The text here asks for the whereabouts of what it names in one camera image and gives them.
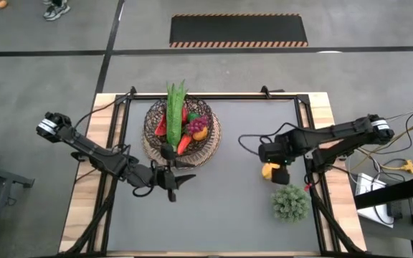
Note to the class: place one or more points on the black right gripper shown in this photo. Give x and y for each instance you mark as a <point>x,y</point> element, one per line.
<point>276,150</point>

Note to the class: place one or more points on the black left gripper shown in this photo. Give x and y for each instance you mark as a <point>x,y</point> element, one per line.
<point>163,179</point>

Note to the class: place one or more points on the yellow orange toy fruit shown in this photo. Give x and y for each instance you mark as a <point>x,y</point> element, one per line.
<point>268,170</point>

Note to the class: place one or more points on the orange toy carrot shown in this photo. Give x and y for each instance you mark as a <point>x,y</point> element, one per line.
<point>184,144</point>

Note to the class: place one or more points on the red toy watermelon slice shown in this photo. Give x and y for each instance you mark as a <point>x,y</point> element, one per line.
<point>161,127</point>

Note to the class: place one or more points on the red toy grape bunch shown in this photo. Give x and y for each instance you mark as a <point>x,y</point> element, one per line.
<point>197,124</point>

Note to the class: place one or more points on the green toy leek bunch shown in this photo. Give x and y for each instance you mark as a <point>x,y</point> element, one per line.
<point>175,114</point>

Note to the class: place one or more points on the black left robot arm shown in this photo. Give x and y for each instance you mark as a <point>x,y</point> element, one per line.
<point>91,152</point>

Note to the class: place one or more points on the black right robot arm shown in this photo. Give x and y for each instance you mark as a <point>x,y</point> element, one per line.
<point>335,132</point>

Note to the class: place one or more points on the small red tag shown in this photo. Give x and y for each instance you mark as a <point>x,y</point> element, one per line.
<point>307,186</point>

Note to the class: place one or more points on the round green artificial plant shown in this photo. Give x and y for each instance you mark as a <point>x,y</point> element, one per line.
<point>290,202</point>

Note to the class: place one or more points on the grey table mat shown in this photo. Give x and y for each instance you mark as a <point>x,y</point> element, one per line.
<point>210,222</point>

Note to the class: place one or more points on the white box beside table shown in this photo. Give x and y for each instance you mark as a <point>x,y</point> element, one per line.
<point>366,182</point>

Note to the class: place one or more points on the yellow power splitter plug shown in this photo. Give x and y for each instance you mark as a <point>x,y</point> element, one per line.
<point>408,166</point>

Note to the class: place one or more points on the black hazard-striped floor mat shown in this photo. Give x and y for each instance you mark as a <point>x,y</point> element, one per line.
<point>238,28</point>

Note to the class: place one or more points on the person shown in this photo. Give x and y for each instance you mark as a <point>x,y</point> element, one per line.
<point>56,10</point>

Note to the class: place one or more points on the small orange ball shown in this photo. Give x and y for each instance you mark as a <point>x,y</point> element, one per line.
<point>2,4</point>

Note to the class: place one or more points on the black frame clamp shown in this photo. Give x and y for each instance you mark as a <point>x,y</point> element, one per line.
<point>133,90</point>
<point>266,90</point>

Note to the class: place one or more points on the black metal table frame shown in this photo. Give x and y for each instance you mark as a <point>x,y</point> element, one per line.
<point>228,96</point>

